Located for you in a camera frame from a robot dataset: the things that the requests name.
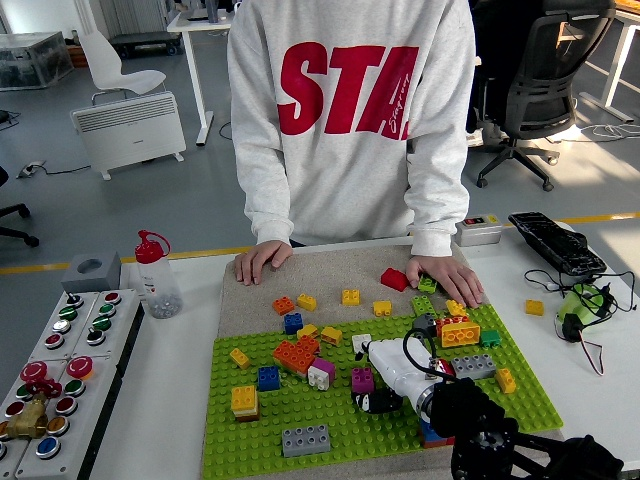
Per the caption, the person's right hand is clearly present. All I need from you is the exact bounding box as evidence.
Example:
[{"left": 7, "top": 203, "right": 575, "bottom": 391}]
[{"left": 233, "top": 239, "right": 295, "bottom": 287}]

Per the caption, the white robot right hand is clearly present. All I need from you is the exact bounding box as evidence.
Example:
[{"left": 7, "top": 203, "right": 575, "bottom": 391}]
[{"left": 351, "top": 338, "right": 446, "bottom": 415}]

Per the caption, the person's left hand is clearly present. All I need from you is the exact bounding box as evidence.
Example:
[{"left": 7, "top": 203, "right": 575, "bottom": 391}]
[{"left": 404, "top": 254, "right": 486, "bottom": 310}]

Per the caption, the magenta square toy brick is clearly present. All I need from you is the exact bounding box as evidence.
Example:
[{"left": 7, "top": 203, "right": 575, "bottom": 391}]
[{"left": 350, "top": 366, "right": 376, "bottom": 396}]

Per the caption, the green toy baseplate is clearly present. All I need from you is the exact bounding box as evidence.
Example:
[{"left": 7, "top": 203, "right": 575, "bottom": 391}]
[{"left": 202, "top": 302, "right": 565, "bottom": 480}]

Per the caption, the grey eight-stud toy brick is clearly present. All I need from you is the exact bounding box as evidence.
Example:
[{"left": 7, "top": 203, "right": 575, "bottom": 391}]
[
  {"left": 449, "top": 353, "right": 498, "bottom": 381},
  {"left": 281, "top": 423, "right": 332, "bottom": 459}
]

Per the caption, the large yellow holed brick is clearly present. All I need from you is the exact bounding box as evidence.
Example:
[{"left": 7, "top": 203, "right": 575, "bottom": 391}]
[{"left": 439, "top": 321, "right": 481, "bottom": 349}]

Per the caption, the grey-brown mat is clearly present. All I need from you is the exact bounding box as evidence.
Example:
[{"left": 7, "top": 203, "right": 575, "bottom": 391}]
[{"left": 201, "top": 243, "right": 565, "bottom": 480}]

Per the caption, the white and magenta brick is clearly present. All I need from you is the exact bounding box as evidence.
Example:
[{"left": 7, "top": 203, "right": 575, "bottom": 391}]
[{"left": 306, "top": 357, "right": 337, "bottom": 392}]

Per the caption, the orange brick cluster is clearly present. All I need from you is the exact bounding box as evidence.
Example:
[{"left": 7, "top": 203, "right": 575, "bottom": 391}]
[{"left": 272, "top": 334, "right": 321, "bottom": 377}]

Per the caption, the clear bottle with red cap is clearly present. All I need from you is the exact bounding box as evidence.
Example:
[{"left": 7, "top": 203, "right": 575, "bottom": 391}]
[{"left": 133, "top": 229, "right": 184, "bottom": 320}]

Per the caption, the black keyboard in plastic wrap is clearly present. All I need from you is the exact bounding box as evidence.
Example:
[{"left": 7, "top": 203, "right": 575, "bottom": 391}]
[{"left": 507, "top": 211, "right": 608, "bottom": 277}]

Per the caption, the person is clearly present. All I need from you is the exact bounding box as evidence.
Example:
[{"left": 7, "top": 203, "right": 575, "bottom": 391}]
[
  {"left": 468, "top": 0, "right": 546, "bottom": 147},
  {"left": 227, "top": 0, "right": 476, "bottom": 257}
]

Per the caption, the green plastic device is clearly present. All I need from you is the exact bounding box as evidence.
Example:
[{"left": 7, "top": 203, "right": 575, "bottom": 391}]
[{"left": 556, "top": 282, "right": 614, "bottom": 336}]

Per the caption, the yellow tan brown brick stack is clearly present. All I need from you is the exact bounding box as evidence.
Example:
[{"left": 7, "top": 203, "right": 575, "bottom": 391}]
[{"left": 230, "top": 384, "right": 261, "bottom": 423}]

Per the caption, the grey push-button control box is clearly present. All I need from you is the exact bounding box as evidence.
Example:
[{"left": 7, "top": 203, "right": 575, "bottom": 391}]
[
  {"left": 14, "top": 355, "right": 124, "bottom": 480},
  {"left": 0, "top": 358, "right": 69, "bottom": 480},
  {"left": 69, "top": 288, "right": 146, "bottom": 361},
  {"left": 29, "top": 291, "right": 101, "bottom": 362}
]

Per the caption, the grey block with round hole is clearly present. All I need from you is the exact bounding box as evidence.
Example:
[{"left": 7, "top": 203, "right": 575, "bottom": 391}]
[{"left": 60, "top": 251, "right": 123, "bottom": 295}]

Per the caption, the white panel heater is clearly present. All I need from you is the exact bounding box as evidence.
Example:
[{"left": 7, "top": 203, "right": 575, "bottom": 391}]
[{"left": 69, "top": 90, "right": 188, "bottom": 182}]

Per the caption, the black mesh office chair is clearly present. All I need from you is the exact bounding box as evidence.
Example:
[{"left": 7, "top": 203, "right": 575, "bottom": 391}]
[{"left": 474, "top": 0, "right": 620, "bottom": 192}]

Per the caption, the grey floor socket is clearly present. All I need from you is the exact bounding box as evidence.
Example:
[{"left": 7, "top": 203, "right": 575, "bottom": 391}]
[{"left": 15, "top": 159, "right": 49, "bottom": 180}]

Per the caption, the white plastic chair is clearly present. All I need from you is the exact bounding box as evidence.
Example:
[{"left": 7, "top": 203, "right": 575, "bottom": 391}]
[{"left": 78, "top": 29, "right": 168, "bottom": 106}]

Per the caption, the dark flat cart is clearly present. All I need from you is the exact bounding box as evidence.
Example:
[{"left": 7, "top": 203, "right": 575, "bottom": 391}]
[{"left": 109, "top": 30, "right": 182, "bottom": 60}]

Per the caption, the black swivel chair base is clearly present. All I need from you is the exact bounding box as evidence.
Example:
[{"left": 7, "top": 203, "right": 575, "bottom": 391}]
[{"left": 0, "top": 164, "right": 41, "bottom": 249}]

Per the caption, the white desk with wooden top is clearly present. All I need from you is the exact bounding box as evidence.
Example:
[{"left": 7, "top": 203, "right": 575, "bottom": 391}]
[{"left": 554, "top": 0, "right": 640, "bottom": 124}]

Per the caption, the brass valve with red handwheel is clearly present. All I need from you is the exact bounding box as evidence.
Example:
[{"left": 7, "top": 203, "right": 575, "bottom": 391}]
[{"left": 4, "top": 380, "right": 64, "bottom": 441}]

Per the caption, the transparent storage box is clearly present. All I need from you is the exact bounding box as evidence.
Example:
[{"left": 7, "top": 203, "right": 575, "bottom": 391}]
[{"left": 0, "top": 31, "right": 76, "bottom": 92}]

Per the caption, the grey two-button switch box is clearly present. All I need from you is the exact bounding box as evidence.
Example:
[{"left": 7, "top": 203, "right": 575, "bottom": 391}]
[{"left": 453, "top": 213, "right": 504, "bottom": 248}]

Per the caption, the thin black cable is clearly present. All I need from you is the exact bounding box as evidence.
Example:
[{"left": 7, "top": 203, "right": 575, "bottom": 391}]
[{"left": 523, "top": 268, "right": 639, "bottom": 314}]

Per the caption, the red and white wire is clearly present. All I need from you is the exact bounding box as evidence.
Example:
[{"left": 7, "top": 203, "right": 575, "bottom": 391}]
[{"left": 553, "top": 312, "right": 606, "bottom": 377}]

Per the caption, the white desk with cables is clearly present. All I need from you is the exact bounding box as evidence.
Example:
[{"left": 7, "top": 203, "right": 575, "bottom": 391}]
[{"left": 167, "top": 7, "right": 237, "bottom": 148}]

